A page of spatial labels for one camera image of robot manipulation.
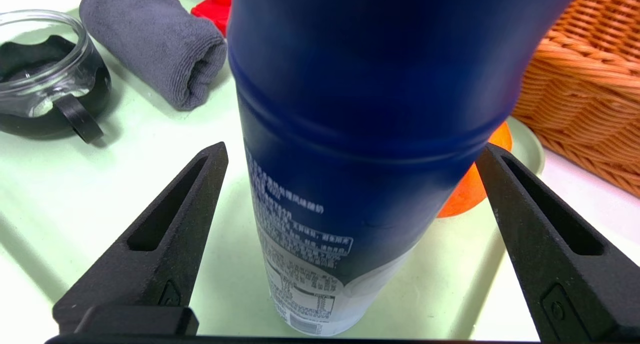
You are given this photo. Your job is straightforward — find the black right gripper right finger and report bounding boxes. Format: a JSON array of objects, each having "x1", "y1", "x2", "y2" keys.
[{"x1": 475, "y1": 142, "x2": 640, "y2": 343}]

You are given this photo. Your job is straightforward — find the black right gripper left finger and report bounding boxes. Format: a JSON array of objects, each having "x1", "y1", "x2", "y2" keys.
[{"x1": 52, "y1": 141, "x2": 229, "y2": 335}]

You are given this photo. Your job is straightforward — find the orange fruit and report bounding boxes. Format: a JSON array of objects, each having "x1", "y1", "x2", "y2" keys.
[{"x1": 437, "y1": 121, "x2": 513, "y2": 219}]

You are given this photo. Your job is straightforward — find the glass cup with black holder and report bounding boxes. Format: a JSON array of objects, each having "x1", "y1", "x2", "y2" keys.
[{"x1": 0, "y1": 10, "x2": 112, "y2": 145}]

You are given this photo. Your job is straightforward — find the blue and white bottle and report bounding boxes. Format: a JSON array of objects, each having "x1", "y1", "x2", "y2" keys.
[{"x1": 227, "y1": 0, "x2": 586, "y2": 337}]

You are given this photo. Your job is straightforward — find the orange wicker basket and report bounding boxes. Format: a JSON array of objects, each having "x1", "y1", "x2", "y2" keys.
[{"x1": 511, "y1": 0, "x2": 640, "y2": 199}]

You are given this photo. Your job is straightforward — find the light green plastic tray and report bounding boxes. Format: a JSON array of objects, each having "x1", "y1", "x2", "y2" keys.
[{"x1": 0, "y1": 0, "x2": 546, "y2": 343}]

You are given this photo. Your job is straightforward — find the grey rolled towel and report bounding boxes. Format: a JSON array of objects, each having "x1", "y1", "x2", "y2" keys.
[{"x1": 79, "y1": 0, "x2": 228, "y2": 111}]

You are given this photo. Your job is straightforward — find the red rubber duck toy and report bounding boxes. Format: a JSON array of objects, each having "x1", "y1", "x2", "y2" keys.
[{"x1": 191, "y1": 0, "x2": 233, "y2": 37}]

